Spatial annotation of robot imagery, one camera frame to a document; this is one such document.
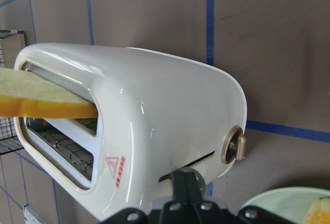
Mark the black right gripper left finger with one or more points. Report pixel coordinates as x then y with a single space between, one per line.
164 210

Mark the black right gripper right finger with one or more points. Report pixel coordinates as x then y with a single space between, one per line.
201 210

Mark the white toaster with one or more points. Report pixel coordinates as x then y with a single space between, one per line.
156 113

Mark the bread slice in toaster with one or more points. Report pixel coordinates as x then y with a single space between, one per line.
40 98

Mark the light green plate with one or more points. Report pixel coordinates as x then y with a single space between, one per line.
291 203

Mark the bread piece on plate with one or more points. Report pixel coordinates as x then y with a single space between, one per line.
318 212

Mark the wire basket with wooden shelf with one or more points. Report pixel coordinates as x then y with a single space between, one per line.
12 42

